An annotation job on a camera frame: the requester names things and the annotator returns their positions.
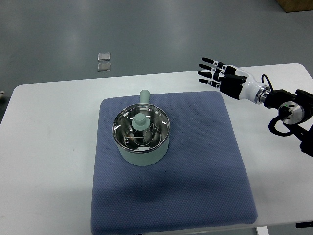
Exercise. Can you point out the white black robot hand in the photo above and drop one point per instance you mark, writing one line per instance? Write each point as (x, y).
(236, 83)

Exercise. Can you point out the glass lid with green knob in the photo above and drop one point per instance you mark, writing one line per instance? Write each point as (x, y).
(141, 128)

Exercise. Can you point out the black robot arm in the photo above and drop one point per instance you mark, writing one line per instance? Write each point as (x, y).
(293, 109)

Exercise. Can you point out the pale green cooking pot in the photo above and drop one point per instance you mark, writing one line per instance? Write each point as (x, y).
(144, 159)

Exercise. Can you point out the brown cardboard box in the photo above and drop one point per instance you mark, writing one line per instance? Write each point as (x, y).
(295, 5)

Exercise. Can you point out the blue quilted mat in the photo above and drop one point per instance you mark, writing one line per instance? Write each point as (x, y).
(200, 182)

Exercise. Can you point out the lower floor socket plate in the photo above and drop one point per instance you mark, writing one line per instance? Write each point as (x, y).
(104, 66)

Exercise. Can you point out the floor socket plate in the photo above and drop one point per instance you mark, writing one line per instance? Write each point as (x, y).
(104, 66)
(104, 56)

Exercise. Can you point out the upper floor socket plate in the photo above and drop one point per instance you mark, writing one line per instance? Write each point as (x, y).
(104, 56)

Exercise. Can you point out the white table leg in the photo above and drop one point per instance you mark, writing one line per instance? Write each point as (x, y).
(262, 230)

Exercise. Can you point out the black table control panel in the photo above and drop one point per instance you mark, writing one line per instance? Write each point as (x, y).
(304, 225)

